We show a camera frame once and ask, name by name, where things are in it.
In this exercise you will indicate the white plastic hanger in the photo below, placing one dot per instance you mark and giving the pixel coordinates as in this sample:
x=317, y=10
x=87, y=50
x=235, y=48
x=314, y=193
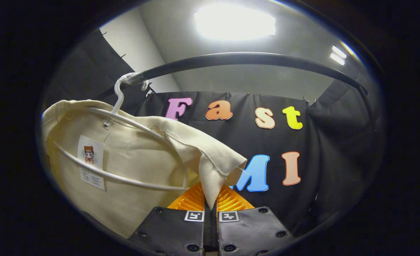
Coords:
x=119, y=96

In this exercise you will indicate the black clothes rack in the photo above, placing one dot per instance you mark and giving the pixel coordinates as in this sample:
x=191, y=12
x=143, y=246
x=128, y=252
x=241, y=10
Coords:
x=249, y=57

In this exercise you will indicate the cream shirt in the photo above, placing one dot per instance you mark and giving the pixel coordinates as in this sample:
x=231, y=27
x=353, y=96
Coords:
x=139, y=167

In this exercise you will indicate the large ceiling light panel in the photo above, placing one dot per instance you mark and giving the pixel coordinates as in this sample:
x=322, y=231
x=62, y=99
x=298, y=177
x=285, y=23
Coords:
x=235, y=21

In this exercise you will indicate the small ceiling light panel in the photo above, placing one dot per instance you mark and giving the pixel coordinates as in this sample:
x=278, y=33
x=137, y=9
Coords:
x=338, y=56

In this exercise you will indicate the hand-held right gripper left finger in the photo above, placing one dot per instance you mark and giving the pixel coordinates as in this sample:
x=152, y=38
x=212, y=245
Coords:
x=174, y=231

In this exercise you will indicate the black backdrop cloth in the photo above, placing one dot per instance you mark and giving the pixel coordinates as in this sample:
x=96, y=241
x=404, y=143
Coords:
x=338, y=149

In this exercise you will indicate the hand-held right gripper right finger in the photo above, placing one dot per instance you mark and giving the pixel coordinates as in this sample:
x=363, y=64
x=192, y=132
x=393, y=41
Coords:
x=252, y=231

